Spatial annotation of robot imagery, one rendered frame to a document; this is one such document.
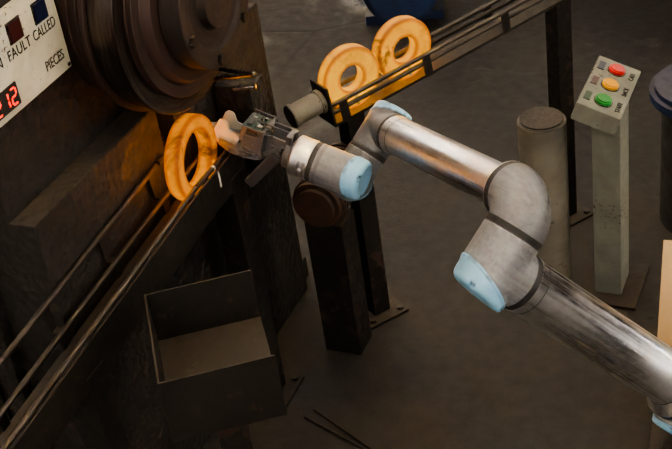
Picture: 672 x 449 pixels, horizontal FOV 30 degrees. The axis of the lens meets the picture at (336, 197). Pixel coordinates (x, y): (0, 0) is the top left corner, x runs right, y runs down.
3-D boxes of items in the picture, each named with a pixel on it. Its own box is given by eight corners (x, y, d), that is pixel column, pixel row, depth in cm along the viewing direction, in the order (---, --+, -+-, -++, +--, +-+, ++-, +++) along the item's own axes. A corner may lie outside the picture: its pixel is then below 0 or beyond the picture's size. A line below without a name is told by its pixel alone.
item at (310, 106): (286, 123, 298) (280, 102, 294) (317, 106, 301) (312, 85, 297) (299, 132, 293) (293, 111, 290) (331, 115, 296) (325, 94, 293)
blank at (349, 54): (310, 60, 293) (318, 65, 290) (364, 32, 298) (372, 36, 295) (325, 115, 302) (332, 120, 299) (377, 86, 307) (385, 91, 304)
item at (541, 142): (521, 295, 334) (510, 127, 305) (532, 269, 342) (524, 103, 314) (565, 302, 329) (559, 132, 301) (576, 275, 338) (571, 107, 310)
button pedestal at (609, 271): (571, 308, 327) (564, 101, 293) (592, 254, 345) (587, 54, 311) (633, 317, 320) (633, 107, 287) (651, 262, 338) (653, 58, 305)
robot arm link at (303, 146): (317, 166, 277) (300, 189, 270) (297, 158, 278) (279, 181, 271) (324, 134, 271) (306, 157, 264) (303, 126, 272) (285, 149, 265)
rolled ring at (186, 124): (199, 96, 264) (185, 95, 265) (168, 165, 254) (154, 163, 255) (225, 151, 278) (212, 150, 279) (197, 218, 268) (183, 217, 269)
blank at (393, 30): (365, 32, 298) (372, 36, 295) (417, 4, 303) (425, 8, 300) (378, 86, 307) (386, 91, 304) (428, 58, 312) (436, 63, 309)
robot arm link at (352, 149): (387, 168, 286) (379, 160, 274) (360, 210, 286) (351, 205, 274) (353, 146, 288) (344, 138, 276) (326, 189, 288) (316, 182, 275)
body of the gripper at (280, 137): (253, 106, 274) (303, 126, 271) (249, 137, 279) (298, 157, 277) (238, 124, 268) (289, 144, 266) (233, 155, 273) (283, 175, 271)
